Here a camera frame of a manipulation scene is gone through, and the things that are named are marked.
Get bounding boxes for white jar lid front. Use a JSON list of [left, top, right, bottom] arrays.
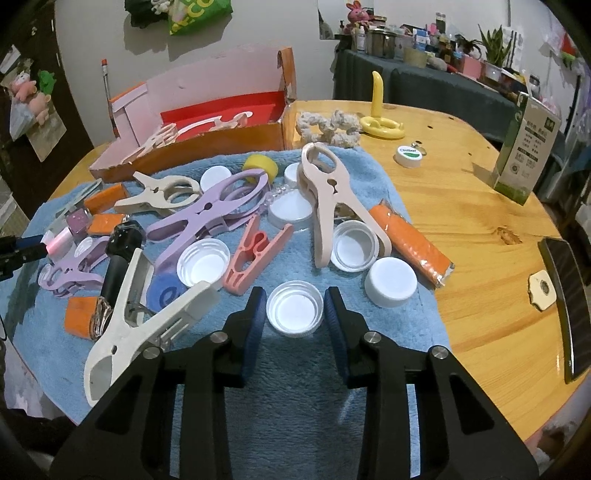
[[266, 280, 324, 338]]

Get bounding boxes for pink cylinder bottle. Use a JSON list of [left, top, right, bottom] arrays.
[[42, 227, 74, 261]]

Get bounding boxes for small purple clamp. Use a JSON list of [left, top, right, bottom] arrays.
[[37, 236, 109, 298]]

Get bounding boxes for purple nail polish bottle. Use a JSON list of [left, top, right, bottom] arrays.
[[65, 208, 92, 240]]

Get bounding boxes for white clamp front left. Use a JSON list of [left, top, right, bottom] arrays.
[[83, 249, 221, 406]]

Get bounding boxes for blue fleece towel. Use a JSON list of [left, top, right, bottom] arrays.
[[0, 146, 452, 480]]

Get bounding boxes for orange packet middle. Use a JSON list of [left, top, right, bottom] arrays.
[[87, 213, 128, 236]]

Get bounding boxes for orange wrapped packet front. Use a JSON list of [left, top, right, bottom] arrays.
[[64, 296, 113, 341]]

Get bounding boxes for orange packet back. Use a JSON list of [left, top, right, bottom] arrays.
[[83, 183, 128, 215]]

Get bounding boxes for black shower head brush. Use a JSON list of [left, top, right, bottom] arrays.
[[100, 220, 146, 307]]

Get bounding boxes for blue round tape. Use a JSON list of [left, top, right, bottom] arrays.
[[145, 272, 187, 314]]

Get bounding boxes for cream clamp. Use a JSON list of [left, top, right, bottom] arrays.
[[114, 172, 201, 217]]

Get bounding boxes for beige wooden tag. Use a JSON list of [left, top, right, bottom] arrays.
[[528, 270, 557, 311]]

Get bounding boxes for white lid near purple clamp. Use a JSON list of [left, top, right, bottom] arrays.
[[176, 238, 230, 290]]

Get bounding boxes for pink plush toys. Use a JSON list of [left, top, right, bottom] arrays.
[[10, 71, 51, 125]]

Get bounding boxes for orange wrapped roll right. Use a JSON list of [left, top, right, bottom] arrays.
[[369, 199, 455, 288]]

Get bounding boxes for white cap closed right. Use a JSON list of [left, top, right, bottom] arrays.
[[365, 257, 418, 308]]

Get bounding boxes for salmon clothes peg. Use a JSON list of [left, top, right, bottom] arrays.
[[222, 214, 294, 296]]

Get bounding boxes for broom stick orange tip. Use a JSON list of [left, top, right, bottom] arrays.
[[101, 58, 119, 138]]

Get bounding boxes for white cap back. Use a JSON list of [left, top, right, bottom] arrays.
[[199, 165, 232, 192]]

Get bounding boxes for white lid under pink clamp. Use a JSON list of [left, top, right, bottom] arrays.
[[331, 220, 379, 273]]

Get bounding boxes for large purple clamp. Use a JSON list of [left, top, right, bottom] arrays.
[[146, 168, 270, 273]]

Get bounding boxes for clear round lid container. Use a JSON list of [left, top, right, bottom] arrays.
[[267, 190, 314, 231]]

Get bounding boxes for cardboard box red bottom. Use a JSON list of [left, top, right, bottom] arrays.
[[89, 46, 297, 182]]

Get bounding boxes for black bag with plush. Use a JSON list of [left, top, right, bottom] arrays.
[[124, 0, 172, 29]]

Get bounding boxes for large pink-beige clamp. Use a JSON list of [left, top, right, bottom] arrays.
[[297, 142, 392, 268]]

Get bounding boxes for green shopping bag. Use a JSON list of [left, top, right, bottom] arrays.
[[168, 0, 233, 36]]

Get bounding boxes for green white carton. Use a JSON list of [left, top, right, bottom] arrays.
[[492, 92, 561, 205]]

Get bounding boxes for dark covered side table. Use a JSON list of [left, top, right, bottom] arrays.
[[332, 50, 516, 142]]

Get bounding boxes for potted green plant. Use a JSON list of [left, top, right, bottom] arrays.
[[479, 26, 512, 68]]

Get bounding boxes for pink bunny plush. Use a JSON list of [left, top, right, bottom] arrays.
[[344, 0, 374, 34]]

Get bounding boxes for white rope knot toy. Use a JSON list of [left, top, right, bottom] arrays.
[[295, 110, 362, 149]]

